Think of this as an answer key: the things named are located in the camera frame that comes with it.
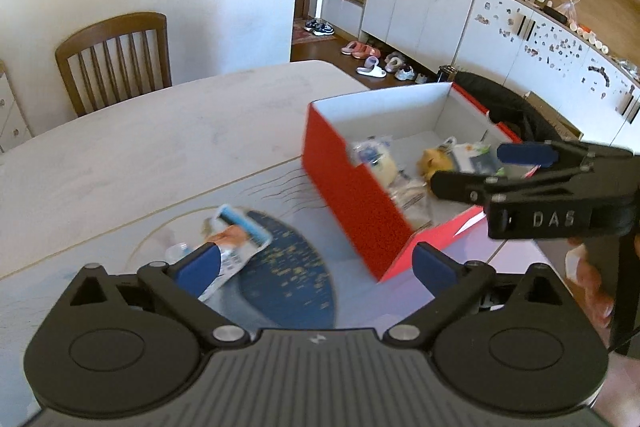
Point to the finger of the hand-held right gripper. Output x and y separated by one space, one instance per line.
460 187
525 154

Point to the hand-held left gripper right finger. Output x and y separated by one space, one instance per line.
432 264

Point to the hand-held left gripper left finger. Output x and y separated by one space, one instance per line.
200 264

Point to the yellow spotted giraffe plush toy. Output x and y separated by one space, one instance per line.
435 159

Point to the white snack packet orange print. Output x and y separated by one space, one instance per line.
235 237

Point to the bread packet with blueberry print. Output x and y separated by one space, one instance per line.
380 164

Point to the red cardboard box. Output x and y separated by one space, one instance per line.
350 187

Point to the person's right hand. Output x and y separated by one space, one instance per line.
592 282

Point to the clear plastic bag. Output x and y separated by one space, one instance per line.
410 202

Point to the black fabric chair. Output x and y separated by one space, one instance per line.
505 102

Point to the white cabinet with stickers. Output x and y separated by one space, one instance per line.
550 57

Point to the light shoes pair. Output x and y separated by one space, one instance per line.
400 67

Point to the white slipper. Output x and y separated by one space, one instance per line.
371 69

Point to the small plastic bag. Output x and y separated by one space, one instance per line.
569 12

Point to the pink slippers pair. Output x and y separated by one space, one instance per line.
361 50

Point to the dark sneakers pair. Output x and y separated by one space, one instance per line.
319 27

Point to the brown wooden chair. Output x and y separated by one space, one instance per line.
112 57

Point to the small white drawer cabinet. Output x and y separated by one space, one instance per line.
12 112

